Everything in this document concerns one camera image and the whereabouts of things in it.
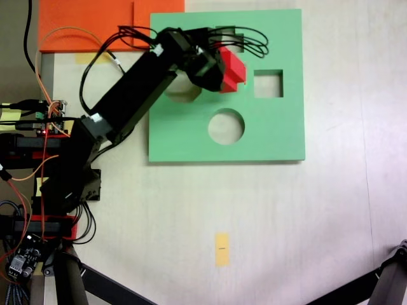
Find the red cross columnar block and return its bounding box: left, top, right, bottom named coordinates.
left=218, top=47, right=249, bottom=95

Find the orange foam block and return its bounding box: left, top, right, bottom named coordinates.
left=38, top=0, right=150, bottom=53
left=133, top=0, right=186, bottom=48

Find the green shape sorter board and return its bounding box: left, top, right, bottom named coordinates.
left=148, top=8, right=307, bottom=165

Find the yellow tape strip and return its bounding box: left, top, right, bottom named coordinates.
left=74, top=52, right=107, bottom=65

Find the yellow tape marker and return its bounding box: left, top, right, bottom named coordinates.
left=214, top=232, right=230, bottom=268

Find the red black table clamp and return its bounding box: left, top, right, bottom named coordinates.
left=0, top=196, right=79, bottom=241
left=0, top=132, right=72, bottom=170

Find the yellow sticky note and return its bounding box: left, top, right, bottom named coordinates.
left=35, top=177, right=50, bottom=198
left=0, top=107, right=22, bottom=131

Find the black tripod brace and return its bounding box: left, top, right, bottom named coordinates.
left=304, top=272, right=383, bottom=305
left=80, top=263, right=159, bottom=305

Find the black tripod leg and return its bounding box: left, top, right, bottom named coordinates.
left=52, top=249, right=89, bottom=305

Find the black power converter board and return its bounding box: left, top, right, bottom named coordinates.
left=5, top=234, right=43, bottom=282

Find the grey tripod leg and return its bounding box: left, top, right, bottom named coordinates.
left=368, top=239, right=407, bottom=305

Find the black gripper servo cable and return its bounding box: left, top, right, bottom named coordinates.
left=208, top=26, right=270, bottom=59

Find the black wire with white connector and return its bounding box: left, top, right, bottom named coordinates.
left=107, top=49, right=127, bottom=76

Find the black elbow servo cable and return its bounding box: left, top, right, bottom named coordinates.
left=78, top=25, right=160, bottom=118

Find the circuit board with wires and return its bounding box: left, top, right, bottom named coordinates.
left=36, top=99, right=69, bottom=136

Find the thin orange wire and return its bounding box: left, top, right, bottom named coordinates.
left=34, top=26, right=111, bottom=107

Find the thick black cable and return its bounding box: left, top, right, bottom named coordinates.
left=23, top=0, right=38, bottom=74

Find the black usb cable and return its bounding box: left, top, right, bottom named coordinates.
left=0, top=99, right=45, bottom=111

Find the black base servo cable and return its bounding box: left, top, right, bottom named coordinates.
left=73, top=203, right=98, bottom=245

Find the braided grey cable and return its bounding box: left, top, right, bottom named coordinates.
left=1, top=281, right=32, bottom=305

